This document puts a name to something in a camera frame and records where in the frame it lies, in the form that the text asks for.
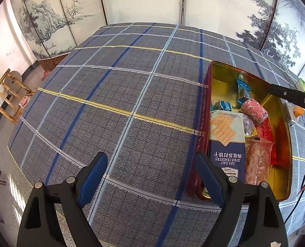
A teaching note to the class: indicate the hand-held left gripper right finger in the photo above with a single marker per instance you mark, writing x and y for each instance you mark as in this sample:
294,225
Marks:
211,180

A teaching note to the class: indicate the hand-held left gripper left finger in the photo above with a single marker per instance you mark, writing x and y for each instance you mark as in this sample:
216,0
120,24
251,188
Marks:
93,180

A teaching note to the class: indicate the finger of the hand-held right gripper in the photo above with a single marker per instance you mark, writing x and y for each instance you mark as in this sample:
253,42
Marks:
280,91

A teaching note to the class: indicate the blue cracker packet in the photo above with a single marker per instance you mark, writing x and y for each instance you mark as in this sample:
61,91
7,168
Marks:
227,154

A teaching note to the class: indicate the pink patterned snack packet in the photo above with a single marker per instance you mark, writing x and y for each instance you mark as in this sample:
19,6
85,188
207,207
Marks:
254,110

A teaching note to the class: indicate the red tin box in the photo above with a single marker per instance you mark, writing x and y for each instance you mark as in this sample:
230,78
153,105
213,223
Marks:
278,123

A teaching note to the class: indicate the light blue small packet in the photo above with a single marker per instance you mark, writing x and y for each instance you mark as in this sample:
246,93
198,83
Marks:
243,90

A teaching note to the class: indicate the dark snack packet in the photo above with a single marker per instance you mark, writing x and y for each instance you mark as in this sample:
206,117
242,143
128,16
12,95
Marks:
249,124

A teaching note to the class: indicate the red snack packet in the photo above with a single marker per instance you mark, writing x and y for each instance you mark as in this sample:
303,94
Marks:
267,136

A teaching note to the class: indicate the clear orange snack packet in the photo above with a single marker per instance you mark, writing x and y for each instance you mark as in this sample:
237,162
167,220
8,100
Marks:
258,159

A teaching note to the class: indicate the dark blue small packet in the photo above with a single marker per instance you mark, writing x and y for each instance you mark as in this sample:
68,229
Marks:
223,105

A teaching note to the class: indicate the grey plaid tablecloth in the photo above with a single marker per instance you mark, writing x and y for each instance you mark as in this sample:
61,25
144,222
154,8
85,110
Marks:
116,95

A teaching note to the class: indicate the small pink packet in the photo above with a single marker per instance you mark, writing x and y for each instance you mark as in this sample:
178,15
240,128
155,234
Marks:
23,101

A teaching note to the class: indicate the light wooden stool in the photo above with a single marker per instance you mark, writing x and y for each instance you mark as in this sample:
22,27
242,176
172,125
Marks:
3,87

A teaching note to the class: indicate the painted folding screen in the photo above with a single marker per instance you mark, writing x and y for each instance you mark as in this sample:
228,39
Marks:
142,0

